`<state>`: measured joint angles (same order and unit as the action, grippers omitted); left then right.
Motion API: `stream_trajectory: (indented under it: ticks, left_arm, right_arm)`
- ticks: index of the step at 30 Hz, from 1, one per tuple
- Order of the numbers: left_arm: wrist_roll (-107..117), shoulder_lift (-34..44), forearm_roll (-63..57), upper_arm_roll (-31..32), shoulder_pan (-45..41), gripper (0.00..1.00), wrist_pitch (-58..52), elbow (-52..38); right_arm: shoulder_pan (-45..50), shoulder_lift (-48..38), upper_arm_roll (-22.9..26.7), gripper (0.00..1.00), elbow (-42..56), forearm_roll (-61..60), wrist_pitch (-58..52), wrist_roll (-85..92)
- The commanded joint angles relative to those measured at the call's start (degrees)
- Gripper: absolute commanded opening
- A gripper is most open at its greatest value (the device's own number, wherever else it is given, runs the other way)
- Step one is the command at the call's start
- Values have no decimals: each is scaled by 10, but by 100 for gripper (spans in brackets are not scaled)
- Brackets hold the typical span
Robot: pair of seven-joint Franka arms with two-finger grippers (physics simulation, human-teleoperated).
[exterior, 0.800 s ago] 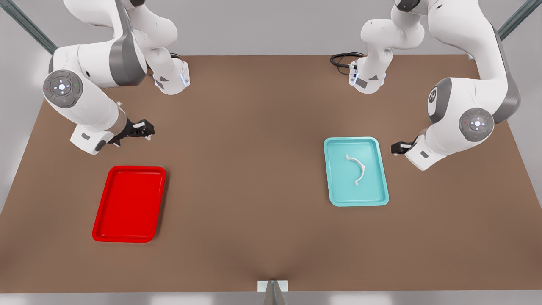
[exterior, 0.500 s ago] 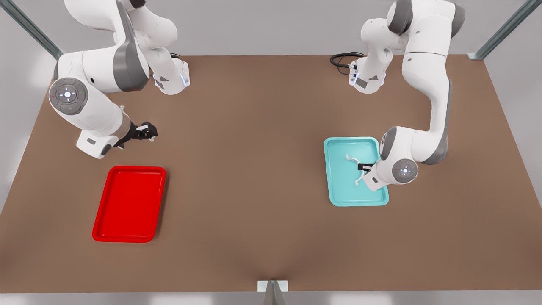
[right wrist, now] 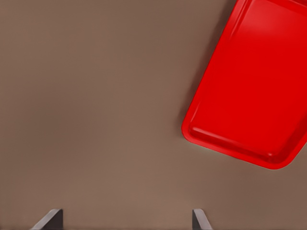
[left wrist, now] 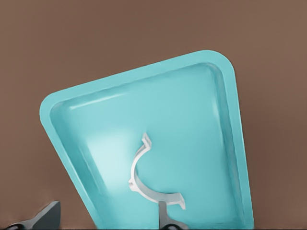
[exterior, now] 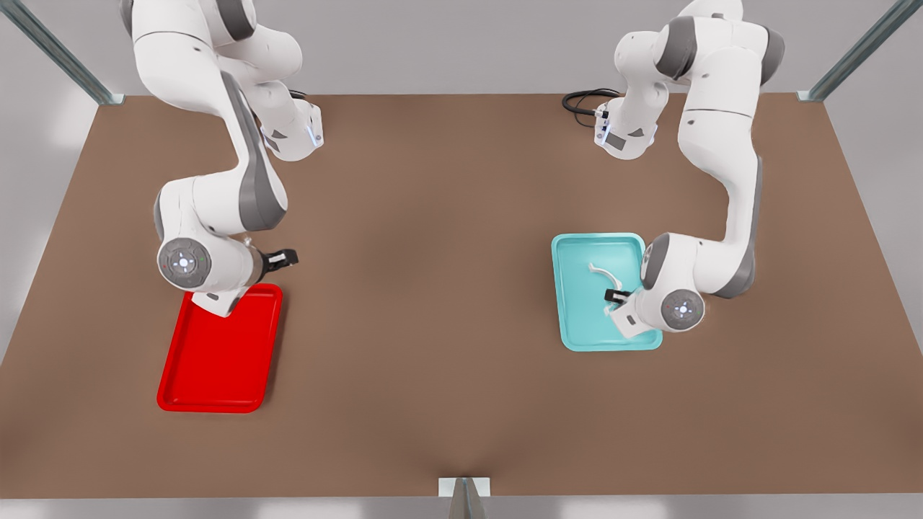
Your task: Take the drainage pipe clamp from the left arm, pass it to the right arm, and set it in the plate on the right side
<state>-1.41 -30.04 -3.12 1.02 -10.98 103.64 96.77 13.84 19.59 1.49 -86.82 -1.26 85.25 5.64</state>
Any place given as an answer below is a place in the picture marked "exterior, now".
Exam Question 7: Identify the red rectangular tray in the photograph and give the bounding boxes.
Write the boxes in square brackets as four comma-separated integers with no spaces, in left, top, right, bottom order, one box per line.
[156,283,283,414]

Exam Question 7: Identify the black cable loop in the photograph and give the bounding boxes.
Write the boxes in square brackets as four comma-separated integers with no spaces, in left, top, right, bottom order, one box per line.
[562,89,624,129]

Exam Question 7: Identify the white drainage pipe clamp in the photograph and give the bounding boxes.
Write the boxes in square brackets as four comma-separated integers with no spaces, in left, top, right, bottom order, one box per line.
[588,262,623,316]

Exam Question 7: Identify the turquoise rectangular tray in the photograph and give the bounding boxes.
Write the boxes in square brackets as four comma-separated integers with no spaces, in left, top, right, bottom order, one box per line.
[552,232,663,352]

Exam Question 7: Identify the silver frame post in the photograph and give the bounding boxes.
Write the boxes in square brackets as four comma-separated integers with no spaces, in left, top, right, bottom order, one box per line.
[797,0,923,102]
[438,476,491,519]
[0,0,125,106]

